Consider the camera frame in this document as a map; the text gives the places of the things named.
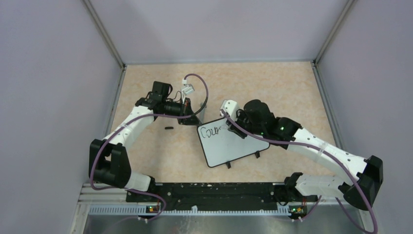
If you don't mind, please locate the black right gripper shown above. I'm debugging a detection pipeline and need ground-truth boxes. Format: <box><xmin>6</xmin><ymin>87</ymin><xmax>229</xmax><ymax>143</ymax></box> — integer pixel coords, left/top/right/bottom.
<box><xmin>226</xmin><ymin>109</ymin><xmax>265</xmax><ymax>139</ymax></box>

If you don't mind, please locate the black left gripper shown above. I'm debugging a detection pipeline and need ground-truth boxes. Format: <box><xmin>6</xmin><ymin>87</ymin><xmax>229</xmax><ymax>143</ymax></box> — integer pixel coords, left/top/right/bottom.
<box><xmin>162</xmin><ymin>97</ymin><xmax>202</xmax><ymax>126</ymax></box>

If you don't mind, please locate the white board with black frame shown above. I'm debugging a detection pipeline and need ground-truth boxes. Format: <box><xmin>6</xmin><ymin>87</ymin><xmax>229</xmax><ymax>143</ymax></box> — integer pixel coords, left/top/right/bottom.
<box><xmin>197</xmin><ymin>118</ymin><xmax>270</xmax><ymax>168</ymax></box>

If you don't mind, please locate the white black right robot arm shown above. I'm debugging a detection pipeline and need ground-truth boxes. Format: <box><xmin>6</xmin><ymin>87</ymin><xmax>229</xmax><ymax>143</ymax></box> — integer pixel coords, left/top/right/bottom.
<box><xmin>220</xmin><ymin>99</ymin><xmax>383</xmax><ymax>211</ymax></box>

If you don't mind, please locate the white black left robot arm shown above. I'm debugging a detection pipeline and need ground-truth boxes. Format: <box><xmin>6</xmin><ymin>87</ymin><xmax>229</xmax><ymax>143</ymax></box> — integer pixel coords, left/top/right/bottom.
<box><xmin>89</xmin><ymin>80</ymin><xmax>201</xmax><ymax>202</ymax></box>

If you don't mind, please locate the grey plastic block rod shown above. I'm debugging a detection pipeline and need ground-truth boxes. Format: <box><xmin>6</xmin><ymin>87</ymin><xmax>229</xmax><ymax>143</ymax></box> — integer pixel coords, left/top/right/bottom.
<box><xmin>198</xmin><ymin>102</ymin><xmax>207</xmax><ymax>123</ymax></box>

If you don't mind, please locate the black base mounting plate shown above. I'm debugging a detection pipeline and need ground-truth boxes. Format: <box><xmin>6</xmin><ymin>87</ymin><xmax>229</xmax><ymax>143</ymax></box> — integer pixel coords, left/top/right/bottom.
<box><xmin>126</xmin><ymin>182</ymin><xmax>318</xmax><ymax>211</ymax></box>

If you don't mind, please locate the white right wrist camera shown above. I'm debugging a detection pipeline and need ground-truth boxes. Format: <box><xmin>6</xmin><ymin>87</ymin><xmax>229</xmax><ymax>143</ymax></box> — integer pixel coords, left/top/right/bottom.
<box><xmin>220</xmin><ymin>99</ymin><xmax>240</xmax><ymax>121</ymax></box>

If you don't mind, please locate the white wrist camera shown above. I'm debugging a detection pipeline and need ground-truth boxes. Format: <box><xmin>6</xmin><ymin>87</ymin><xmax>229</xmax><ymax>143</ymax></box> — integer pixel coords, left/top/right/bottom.
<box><xmin>180</xmin><ymin>79</ymin><xmax>194</xmax><ymax>101</ymax></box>
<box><xmin>220</xmin><ymin>99</ymin><xmax>240</xmax><ymax>121</ymax></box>

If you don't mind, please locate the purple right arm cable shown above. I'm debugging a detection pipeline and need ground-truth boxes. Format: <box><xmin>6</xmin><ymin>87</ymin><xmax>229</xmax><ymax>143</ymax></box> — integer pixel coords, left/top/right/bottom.
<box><xmin>221</xmin><ymin>109</ymin><xmax>379</xmax><ymax>234</ymax></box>

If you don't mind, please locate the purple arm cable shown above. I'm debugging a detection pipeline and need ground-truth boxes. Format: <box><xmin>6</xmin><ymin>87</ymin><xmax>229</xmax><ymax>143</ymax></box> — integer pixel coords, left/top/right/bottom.
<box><xmin>89</xmin><ymin>73</ymin><xmax>209</xmax><ymax>223</ymax></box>
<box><xmin>221</xmin><ymin>109</ymin><xmax>379</xmax><ymax>234</ymax></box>

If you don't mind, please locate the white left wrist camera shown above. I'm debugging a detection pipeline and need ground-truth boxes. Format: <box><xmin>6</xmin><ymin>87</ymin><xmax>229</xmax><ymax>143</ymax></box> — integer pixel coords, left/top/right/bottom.
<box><xmin>180</xmin><ymin>79</ymin><xmax>194</xmax><ymax>101</ymax></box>

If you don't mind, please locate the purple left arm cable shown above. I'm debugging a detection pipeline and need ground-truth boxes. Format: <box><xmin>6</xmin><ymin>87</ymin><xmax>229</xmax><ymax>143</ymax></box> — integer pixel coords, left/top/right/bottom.
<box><xmin>89</xmin><ymin>73</ymin><xmax>209</xmax><ymax>223</ymax></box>

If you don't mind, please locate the white cable duct strip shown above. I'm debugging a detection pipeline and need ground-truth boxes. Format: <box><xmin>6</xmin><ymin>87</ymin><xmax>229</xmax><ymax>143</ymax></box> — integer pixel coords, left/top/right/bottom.
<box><xmin>89</xmin><ymin>205</ymin><xmax>291</xmax><ymax>216</ymax></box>

